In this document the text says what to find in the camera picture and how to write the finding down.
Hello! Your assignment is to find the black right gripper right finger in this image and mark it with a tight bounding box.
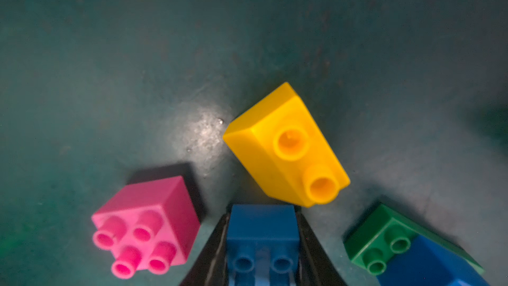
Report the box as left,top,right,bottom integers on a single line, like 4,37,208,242
296,211,347,286

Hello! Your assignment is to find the dark green long lego brick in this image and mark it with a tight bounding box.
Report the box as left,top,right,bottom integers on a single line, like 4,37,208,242
344,203,485,276

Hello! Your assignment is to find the blue lego brick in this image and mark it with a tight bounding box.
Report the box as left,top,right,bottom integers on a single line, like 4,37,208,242
226,204,300,285
377,236,489,286

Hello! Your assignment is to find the yellow lego brick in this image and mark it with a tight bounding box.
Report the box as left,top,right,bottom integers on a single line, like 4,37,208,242
223,82,351,207

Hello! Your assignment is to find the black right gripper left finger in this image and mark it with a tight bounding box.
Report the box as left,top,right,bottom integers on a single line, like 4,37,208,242
179,213,230,286

